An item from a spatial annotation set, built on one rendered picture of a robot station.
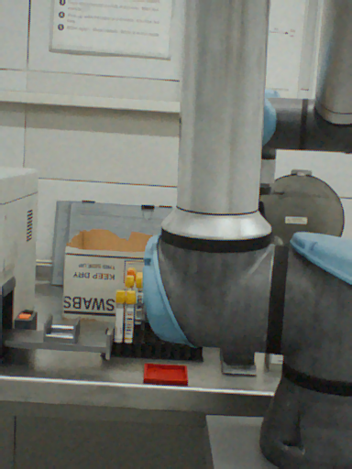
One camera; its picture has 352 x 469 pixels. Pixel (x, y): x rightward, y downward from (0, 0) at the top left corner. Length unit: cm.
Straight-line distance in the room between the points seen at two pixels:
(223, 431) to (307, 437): 13
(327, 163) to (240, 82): 104
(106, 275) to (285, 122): 53
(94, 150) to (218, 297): 102
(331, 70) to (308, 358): 36
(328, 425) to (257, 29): 39
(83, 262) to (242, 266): 68
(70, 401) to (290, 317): 46
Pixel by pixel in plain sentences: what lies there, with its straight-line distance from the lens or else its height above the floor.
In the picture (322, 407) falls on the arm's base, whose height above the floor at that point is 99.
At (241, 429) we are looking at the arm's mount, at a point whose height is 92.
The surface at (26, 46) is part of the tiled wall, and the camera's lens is 165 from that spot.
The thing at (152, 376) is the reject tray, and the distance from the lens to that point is 102.
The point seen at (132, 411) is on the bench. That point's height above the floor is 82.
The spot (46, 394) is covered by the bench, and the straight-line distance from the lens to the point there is 101.
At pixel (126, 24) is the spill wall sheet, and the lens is 163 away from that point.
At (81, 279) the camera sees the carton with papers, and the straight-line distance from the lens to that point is 129.
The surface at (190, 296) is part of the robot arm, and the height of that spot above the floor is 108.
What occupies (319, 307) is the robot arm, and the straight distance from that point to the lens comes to 64.
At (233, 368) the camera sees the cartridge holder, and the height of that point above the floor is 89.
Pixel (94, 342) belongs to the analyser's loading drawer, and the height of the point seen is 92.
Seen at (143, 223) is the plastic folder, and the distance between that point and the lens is 158.
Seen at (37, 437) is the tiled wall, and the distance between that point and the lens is 180.
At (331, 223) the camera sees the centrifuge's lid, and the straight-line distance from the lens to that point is 159.
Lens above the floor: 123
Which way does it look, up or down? 8 degrees down
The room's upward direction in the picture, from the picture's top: 4 degrees clockwise
